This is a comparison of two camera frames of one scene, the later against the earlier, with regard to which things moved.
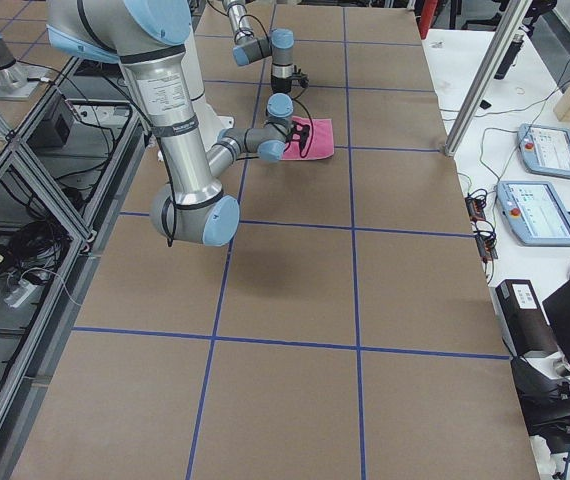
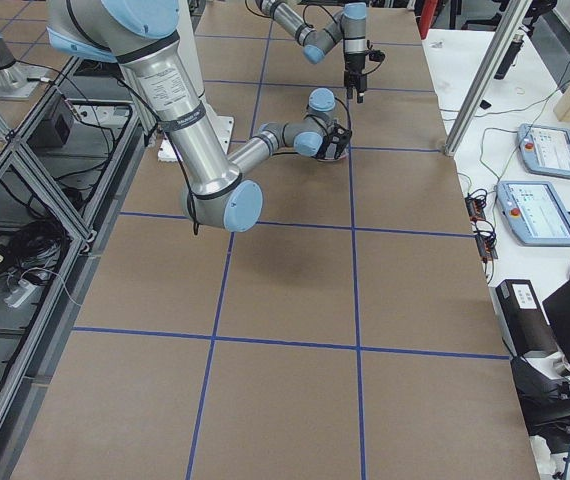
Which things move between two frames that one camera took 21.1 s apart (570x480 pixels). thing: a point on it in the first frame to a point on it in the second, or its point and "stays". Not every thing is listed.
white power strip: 20,294 stays
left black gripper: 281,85 to 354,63
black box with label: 526,325 stays
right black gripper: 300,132 to 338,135
